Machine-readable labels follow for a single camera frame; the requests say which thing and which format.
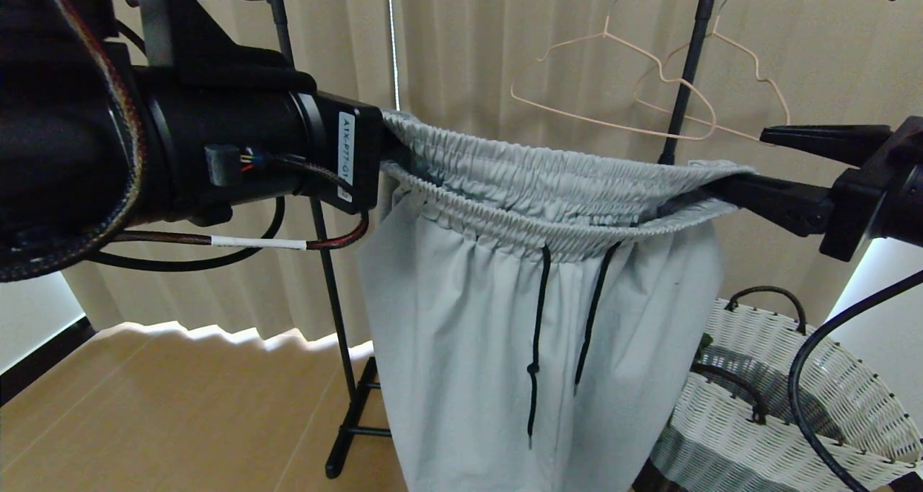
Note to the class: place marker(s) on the white laundry basket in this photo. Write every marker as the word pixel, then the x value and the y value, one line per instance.
pixel 721 434

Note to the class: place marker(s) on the pale grey shorts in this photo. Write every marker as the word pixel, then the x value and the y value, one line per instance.
pixel 469 333

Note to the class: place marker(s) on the beige curtain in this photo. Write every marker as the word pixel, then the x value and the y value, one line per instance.
pixel 469 59

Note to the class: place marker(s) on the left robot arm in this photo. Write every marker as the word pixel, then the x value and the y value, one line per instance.
pixel 133 153

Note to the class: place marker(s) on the pink clothes hanger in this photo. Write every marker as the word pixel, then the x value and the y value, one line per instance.
pixel 782 106
pixel 710 113

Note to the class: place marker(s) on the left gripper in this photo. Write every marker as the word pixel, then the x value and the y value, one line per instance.
pixel 231 146

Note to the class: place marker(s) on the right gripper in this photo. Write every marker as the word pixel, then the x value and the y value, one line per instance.
pixel 880 196

